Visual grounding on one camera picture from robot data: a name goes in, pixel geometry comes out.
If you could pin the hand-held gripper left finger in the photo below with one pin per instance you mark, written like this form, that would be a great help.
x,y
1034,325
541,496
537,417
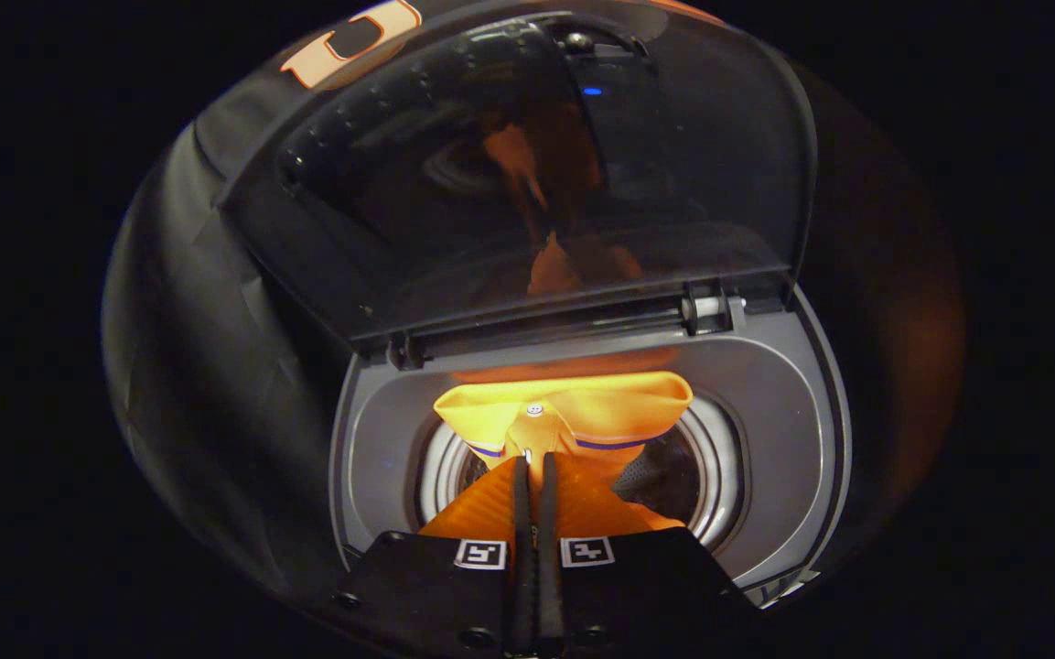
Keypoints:
x,y
435,595

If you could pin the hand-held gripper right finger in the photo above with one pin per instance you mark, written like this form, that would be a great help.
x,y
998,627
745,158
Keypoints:
x,y
646,595

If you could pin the yellow polo shirt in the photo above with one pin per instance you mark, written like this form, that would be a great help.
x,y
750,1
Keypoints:
x,y
573,407

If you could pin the grey washing machine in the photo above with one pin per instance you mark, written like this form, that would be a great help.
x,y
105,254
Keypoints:
x,y
765,412

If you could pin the dark transparent washing machine lid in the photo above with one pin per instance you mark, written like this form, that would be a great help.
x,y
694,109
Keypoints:
x,y
454,183

